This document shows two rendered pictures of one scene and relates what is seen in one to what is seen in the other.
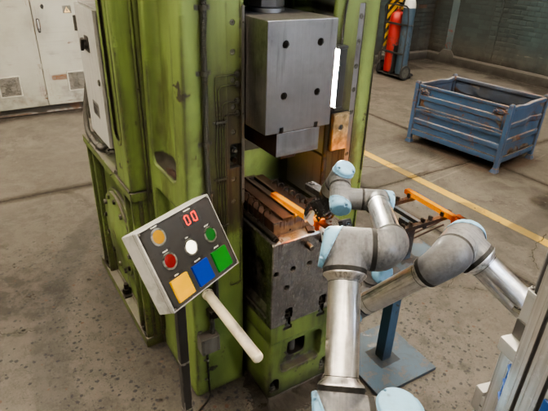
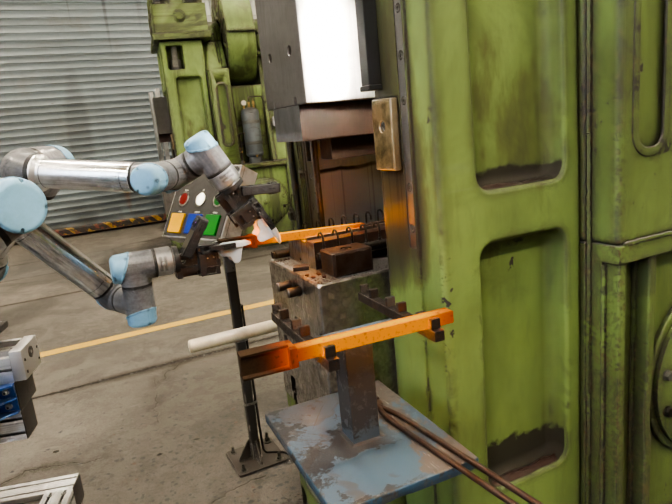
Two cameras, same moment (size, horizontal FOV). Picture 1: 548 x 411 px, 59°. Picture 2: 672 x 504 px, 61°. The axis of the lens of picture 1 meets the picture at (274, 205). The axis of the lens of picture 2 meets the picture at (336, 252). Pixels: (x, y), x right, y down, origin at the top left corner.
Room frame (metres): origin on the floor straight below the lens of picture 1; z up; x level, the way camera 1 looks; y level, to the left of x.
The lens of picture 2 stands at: (2.10, -1.69, 1.31)
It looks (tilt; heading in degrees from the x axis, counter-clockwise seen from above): 13 degrees down; 98
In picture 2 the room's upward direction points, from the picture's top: 6 degrees counter-clockwise
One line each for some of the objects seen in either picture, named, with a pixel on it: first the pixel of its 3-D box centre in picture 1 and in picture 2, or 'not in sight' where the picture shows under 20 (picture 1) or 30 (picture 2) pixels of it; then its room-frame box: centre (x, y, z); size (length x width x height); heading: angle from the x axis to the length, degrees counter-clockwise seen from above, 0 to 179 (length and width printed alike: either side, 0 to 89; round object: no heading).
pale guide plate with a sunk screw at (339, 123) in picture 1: (338, 130); (386, 134); (2.05, -0.28, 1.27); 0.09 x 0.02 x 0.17; 123
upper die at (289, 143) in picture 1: (269, 125); (353, 118); (1.94, 0.03, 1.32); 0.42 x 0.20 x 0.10; 33
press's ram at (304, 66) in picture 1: (280, 65); (352, 27); (1.97, -0.01, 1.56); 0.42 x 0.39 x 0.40; 33
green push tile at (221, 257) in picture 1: (221, 258); (211, 225); (1.41, 0.18, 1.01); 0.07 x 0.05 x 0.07; 148
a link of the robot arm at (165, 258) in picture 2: not in sight; (165, 261); (1.45, -0.32, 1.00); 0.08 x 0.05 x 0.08; 123
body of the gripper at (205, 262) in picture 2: not in sight; (196, 258); (1.52, -0.27, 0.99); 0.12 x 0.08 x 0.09; 33
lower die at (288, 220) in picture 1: (267, 201); (363, 237); (1.94, 0.03, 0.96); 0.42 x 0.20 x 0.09; 33
